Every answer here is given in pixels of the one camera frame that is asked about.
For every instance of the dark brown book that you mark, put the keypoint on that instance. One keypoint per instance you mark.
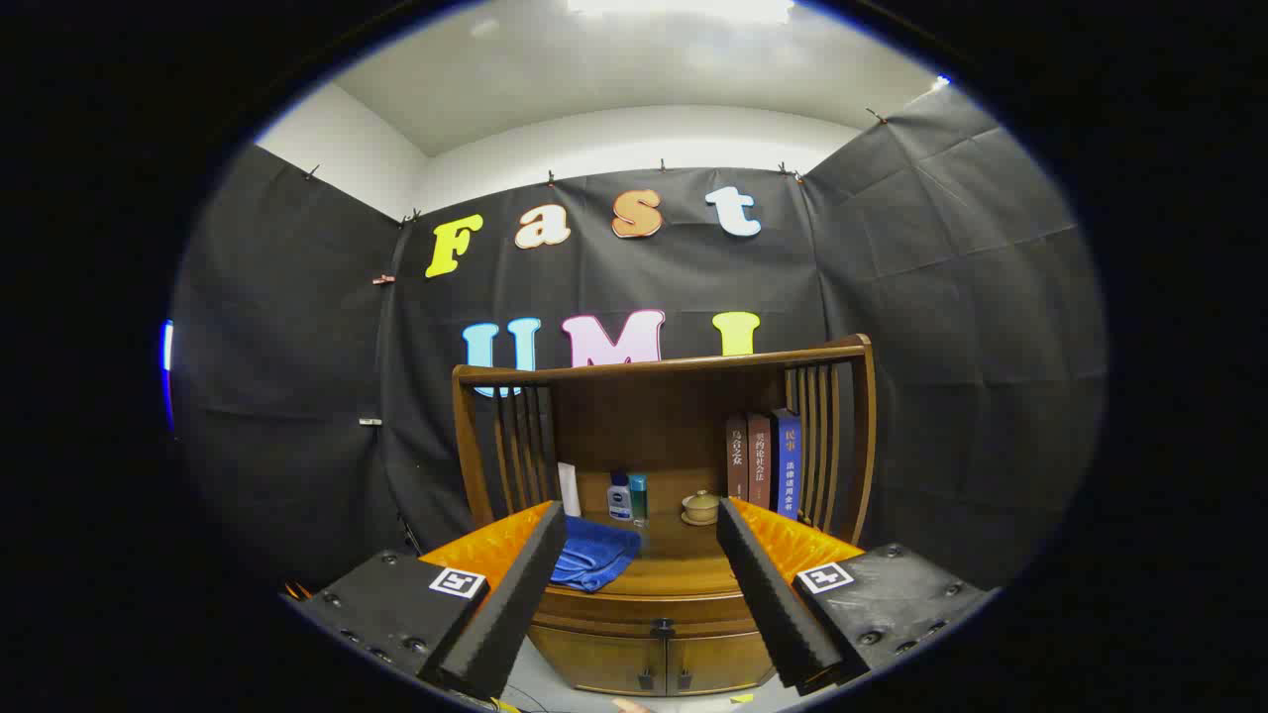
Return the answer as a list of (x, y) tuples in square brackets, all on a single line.
[(736, 460)]

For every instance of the folded blue towel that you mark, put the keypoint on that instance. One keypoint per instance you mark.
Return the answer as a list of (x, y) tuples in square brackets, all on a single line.
[(599, 555)]

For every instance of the white tube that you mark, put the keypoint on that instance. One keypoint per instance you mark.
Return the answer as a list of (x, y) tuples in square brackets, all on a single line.
[(569, 490)]

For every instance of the ceiling light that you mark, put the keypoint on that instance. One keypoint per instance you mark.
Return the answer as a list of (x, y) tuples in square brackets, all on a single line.
[(684, 8)]

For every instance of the reddish brown book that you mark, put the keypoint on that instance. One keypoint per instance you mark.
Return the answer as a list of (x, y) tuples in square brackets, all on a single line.
[(759, 465)]

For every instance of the teal transparent bottle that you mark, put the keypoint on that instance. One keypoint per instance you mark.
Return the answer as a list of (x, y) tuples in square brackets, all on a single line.
[(639, 495)]

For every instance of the wooden cabinet with slatted sides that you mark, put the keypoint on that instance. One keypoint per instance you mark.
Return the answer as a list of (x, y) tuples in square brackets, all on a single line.
[(644, 426)]

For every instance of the white bottle with blue cap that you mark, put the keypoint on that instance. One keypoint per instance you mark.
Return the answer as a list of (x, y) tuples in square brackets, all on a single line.
[(619, 503)]

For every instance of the beige lidded teacup with saucer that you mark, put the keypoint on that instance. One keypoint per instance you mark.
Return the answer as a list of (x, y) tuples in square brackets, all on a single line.
[(700, 508)]

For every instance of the wooden cabinet door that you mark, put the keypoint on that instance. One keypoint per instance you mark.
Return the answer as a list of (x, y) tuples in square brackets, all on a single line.
[(604, 659), (718, 662)]

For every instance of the wooden countertop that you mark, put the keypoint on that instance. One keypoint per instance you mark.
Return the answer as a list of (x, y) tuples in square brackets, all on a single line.
[(684, 555)]

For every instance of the blue book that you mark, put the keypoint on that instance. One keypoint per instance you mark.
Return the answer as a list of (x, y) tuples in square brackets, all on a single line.
[(788, 470)]

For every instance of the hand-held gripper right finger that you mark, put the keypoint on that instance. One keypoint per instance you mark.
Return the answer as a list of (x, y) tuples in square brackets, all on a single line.
[(783, 614)]

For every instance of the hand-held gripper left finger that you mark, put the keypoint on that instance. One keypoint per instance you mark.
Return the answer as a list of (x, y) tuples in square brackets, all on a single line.
[(515, 604)]

